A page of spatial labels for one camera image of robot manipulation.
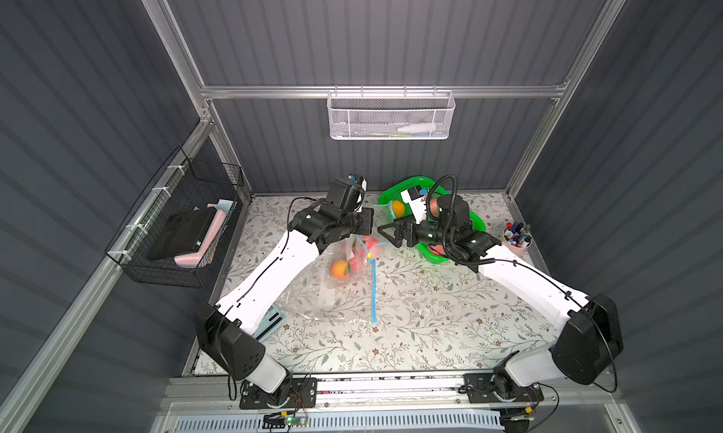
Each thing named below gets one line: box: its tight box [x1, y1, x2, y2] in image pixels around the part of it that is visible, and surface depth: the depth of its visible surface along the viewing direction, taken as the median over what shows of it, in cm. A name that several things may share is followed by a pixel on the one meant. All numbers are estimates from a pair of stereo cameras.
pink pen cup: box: [502, 222, 533, 257], surface depth 93 cm
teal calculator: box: [252, 304, 287, 342], surface depth 84 cm
